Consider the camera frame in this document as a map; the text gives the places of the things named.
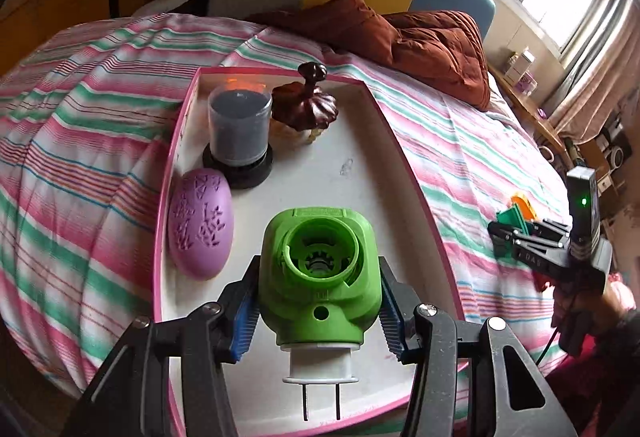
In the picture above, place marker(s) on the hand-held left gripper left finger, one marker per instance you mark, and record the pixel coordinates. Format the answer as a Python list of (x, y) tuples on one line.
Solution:
[(242, 322)]

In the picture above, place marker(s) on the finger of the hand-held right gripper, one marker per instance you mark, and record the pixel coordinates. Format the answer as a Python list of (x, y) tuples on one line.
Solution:
[(530, 249), (550, 228)]

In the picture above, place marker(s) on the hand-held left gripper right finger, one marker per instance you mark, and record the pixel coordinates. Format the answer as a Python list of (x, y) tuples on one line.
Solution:
[(392, 324)]

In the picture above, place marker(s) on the yellow plastic case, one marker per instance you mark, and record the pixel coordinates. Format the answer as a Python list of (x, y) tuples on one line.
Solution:
[(525, 206)]

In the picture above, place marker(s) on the green plastic spool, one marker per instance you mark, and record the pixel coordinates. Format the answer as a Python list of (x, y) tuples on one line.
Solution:
[(507, 217)]

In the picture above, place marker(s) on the green plug-in device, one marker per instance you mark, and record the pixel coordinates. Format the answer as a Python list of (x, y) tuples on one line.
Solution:
[(320, 297)]

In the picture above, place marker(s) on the purple egg-shaped case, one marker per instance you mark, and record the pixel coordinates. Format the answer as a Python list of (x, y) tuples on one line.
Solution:
[(200, 222)]

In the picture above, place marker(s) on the pink shallow cardboard box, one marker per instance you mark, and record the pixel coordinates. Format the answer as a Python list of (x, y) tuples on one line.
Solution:
[(325, 177)]

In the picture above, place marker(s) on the grey canister with black base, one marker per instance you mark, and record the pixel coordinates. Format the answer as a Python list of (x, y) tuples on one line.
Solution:
[(237, 127)]

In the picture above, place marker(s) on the dark brown pumpkin ornament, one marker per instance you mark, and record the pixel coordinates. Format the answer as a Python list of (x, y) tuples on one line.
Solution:
[(305, 104)]

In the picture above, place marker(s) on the person's right hand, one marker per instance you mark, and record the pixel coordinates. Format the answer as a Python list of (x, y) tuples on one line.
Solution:
[(617, 302)]

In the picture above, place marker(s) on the wooden side shelf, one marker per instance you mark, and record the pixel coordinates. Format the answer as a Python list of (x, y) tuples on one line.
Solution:
[(530, 112)]

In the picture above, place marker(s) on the purple box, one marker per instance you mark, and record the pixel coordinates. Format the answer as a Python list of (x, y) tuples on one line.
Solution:
[(526, 83)]

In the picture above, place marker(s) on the beige patterned curtain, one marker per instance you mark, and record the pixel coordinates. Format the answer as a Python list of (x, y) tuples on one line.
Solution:
[(600, 67)]

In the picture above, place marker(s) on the person's red clothing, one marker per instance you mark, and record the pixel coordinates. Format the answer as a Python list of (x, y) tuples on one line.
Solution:
[(610, 387)]

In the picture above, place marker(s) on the white box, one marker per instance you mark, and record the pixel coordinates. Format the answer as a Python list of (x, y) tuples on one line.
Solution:
[(520, 64)]

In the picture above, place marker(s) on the striped bedsheet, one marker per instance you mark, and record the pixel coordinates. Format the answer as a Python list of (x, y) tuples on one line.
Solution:
[(75, 142)]

